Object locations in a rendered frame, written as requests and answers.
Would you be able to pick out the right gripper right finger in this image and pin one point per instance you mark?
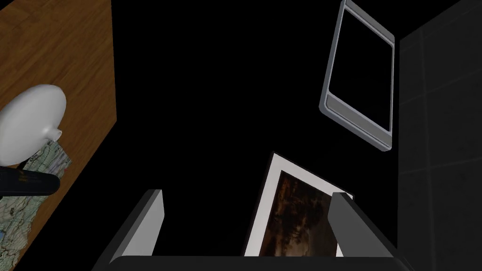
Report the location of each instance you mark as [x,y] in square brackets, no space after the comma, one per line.
[354,227]

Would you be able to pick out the grey-framed window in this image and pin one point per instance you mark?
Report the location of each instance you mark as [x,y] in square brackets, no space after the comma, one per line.
[361,75]

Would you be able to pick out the pale green map sheet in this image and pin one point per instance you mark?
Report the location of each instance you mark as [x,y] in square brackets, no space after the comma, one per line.
[22,210]

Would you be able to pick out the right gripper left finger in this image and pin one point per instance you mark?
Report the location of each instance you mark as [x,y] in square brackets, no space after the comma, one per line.
[145,226]

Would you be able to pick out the wooden table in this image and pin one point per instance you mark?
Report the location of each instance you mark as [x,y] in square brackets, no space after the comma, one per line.
[71,49]

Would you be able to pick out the white round vase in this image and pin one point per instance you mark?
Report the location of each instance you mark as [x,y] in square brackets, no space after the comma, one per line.
[32,122]

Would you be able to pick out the white-framed dark painting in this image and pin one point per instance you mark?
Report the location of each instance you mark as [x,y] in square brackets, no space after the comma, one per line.
[292,210]

